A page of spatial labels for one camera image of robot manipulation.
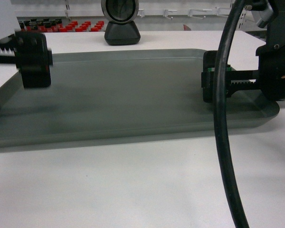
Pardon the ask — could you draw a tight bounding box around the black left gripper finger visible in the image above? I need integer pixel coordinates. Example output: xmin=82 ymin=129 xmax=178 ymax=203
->
xmin=0 ymin=31 xmax=53 ymax=88

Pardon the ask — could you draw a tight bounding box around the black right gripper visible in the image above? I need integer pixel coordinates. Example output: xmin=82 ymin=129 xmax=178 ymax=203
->
xmin=201 ymin=0 xmax=285 ymax=103

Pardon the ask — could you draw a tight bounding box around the grey plastic tray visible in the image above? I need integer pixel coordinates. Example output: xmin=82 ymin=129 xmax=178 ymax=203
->
xmin=0 ymin=48 xmax=280 ymax=148

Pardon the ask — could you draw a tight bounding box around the red cap bottle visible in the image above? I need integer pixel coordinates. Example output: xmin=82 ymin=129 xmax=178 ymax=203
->
xmin=90 ymin=20 xmax=105 ymax=32
xmin=75 ymin=21 xmax=91 ymax=32
xmin=65 ymin=21 xmax=78 ymax=32

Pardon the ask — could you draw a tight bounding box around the black barcode scanner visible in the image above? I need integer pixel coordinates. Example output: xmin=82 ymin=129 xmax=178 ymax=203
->
xmin=101 ymin=0 xmax=141 ymax=46

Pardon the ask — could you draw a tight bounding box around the thick black cable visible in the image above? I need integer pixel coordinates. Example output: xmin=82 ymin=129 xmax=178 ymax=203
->
xmin=213 ymin=0 xmax=250 ymax=228

